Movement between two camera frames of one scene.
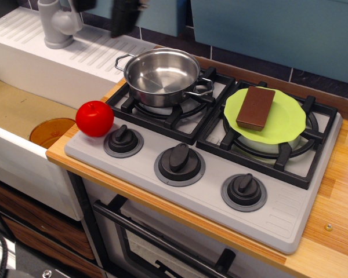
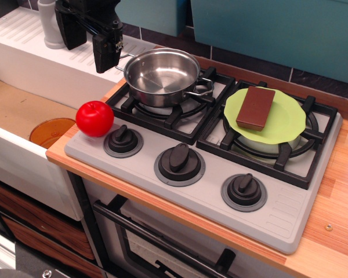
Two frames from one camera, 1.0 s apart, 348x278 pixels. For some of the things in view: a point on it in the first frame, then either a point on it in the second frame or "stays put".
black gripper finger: x=124 y=16 to x=107 y=48
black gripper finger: x=82 y=6 to x=73 y=28
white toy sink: x=29 y=82 stays put
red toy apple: x=94 y=119 stays put
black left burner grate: x=186 y=122 stays put
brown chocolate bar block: x=255 y=108 stays put
